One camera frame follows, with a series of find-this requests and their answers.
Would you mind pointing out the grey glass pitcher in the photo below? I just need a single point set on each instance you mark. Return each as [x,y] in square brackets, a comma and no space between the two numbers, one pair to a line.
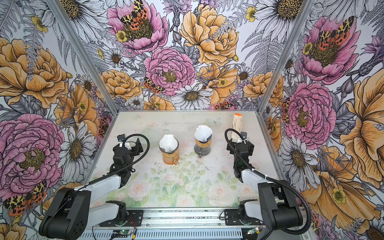
[202,151]

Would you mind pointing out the blue glass dripper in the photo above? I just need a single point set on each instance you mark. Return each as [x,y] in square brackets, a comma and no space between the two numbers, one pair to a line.
[203,138]

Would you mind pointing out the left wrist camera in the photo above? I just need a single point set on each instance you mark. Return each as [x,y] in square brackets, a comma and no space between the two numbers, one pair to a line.
[121,139]

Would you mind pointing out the coffee filter pack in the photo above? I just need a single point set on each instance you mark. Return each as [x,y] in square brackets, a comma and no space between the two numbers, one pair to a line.
[237,125]

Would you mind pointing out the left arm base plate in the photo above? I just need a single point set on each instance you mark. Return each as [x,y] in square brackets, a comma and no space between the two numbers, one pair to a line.
[132,217]

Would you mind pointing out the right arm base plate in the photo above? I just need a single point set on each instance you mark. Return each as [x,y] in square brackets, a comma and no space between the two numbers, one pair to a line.
[233,217]

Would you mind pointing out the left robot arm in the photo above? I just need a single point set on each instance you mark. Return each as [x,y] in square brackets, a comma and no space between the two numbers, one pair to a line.
[71,211]

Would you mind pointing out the orange glass carafe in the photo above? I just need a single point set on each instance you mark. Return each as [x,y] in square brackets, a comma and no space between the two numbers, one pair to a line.
[171,158]

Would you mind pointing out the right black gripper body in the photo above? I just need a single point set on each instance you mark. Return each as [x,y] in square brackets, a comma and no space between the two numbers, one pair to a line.
[232,151]

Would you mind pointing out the aluminium frame rail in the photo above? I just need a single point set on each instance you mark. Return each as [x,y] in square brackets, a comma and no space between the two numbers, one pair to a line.
[203,218]

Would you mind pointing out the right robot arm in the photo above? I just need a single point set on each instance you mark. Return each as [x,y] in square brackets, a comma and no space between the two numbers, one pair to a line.
[276,206]

